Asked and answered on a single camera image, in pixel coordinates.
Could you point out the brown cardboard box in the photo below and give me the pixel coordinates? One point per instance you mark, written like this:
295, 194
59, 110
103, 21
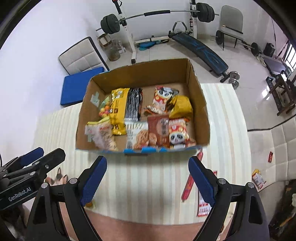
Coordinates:
174, 73

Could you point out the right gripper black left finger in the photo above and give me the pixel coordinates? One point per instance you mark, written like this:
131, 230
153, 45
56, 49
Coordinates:
46, 221

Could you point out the cream quilted sofa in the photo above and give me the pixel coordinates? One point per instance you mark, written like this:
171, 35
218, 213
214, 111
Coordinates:
281, 141

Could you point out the small red packet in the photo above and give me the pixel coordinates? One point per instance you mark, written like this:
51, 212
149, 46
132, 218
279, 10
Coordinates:
270, 157

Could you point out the striped cream table mat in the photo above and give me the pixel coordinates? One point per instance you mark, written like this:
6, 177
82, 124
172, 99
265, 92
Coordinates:
148, 188

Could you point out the black striped snack pack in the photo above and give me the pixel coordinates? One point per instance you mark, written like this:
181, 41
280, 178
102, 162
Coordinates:
133, 106

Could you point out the lower panda snack bag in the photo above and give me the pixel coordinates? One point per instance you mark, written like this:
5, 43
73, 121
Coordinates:
178, 135

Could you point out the panda snack bag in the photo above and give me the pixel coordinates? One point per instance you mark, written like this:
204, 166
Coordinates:
162, 95
178, 135

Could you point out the grey chair with barbell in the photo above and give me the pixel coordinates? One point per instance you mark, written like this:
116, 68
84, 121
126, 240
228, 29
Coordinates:
231, 25

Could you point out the upper panda snack bag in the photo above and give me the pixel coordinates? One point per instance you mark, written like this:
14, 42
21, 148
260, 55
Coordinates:
162, 95

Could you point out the dark wooden chair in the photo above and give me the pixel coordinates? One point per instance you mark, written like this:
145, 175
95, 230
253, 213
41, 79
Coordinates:
282, 89

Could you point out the clear yellow-top snack bag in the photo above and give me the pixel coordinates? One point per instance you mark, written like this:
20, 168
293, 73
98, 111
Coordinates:
101, 135

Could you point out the black speaker box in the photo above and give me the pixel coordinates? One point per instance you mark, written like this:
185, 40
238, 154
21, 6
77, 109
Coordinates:
269, 50

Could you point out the blue cushion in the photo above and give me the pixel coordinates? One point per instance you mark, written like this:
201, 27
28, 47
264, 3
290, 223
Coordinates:
74, 86

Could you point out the red white snack packet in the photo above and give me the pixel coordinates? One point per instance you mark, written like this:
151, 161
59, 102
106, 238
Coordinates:
203, 207

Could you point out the colourful candy ball bag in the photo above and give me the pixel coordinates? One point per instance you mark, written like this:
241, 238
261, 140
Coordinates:
104, 109

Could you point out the glass jar on floor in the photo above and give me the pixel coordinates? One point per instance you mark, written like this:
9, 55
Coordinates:
112, 51

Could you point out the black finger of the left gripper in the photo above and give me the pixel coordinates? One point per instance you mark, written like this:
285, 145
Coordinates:
15, 166
44, 164

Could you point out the brown pastry snack bag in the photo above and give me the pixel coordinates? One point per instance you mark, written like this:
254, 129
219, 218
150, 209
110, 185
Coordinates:
159, 130

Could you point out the chrome dumbbell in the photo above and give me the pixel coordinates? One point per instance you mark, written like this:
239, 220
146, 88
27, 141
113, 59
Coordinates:
233, 79

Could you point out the long yellow snack pack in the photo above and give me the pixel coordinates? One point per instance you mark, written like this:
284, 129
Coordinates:
117, 110

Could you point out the red sausage stick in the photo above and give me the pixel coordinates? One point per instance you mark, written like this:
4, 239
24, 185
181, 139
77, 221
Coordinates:
190, 181

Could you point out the yellow snack bag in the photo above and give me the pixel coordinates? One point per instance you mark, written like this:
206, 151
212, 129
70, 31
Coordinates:
180, 107

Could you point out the blue sit-up bench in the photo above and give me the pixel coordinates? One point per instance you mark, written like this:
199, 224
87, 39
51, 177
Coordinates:
206, 54

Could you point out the white cookie snack bag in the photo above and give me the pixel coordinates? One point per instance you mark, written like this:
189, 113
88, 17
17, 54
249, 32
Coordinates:
137, 134

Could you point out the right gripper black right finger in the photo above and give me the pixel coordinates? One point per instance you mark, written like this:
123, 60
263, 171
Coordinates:
249, 220

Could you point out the orange snack packet on sofa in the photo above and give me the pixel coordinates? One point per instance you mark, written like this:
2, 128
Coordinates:
258, 179

